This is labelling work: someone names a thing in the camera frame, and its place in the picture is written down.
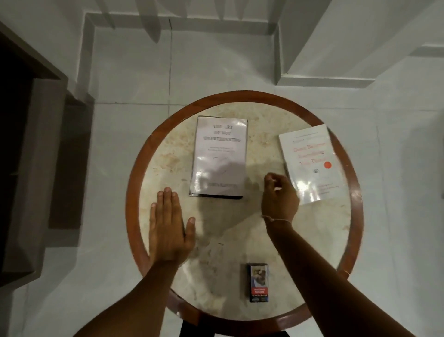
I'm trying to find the person's right hand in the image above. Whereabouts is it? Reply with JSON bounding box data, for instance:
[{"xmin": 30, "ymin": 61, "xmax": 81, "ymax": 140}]
[{"xmin": 261, "ymin": 172, "xmax": 300, "ymax": 223}]

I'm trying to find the dark wooden cabinet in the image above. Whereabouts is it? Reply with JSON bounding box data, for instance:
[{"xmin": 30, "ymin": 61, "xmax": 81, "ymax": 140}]
[{"xmin": 0, "ymin": 20, "xmax": 95, "ymax": 289}]

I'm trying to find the small dark card box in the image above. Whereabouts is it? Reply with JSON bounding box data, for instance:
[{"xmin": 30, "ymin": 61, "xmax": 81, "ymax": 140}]
[{"xmin": 248, "ymin": 263, "xmax": 271, "ymax": 303}]

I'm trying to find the person's left hand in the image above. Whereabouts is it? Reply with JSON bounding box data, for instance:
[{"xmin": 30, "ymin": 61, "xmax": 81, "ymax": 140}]
[{"xmin": 149, "ymin": 187, "xmax": 196, "ymax": 265}]

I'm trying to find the person's right forearm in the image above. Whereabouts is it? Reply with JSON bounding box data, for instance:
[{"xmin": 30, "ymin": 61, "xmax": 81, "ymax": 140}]
[{"xmin": 265, "ymin": 219, "xmax": 423, "ymax": 337}]

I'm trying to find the round table with brown rim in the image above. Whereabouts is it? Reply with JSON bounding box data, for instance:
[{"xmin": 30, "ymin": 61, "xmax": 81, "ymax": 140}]
[{"xmin": 125, "ymin": 90, "xmax": 364, "ymax": 337}]

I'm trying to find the person's left forearm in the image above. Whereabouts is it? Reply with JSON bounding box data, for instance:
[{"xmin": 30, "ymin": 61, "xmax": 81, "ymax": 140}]
[{"xmin": 72, "ymin": 259, "xmax": 185, "ymax": 337}]

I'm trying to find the white book with orange dot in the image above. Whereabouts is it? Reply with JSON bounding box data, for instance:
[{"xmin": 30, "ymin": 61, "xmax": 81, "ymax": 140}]
[{"xmin": 278, "ymin": 124, "xmax": 348, "ymax": 206}]

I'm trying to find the grey hardcover book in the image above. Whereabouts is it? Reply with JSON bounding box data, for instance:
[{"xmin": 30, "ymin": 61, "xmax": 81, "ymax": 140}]
[{"xmin": 189, "ymin": 115, "xmax": 249, "ymax": 200}]

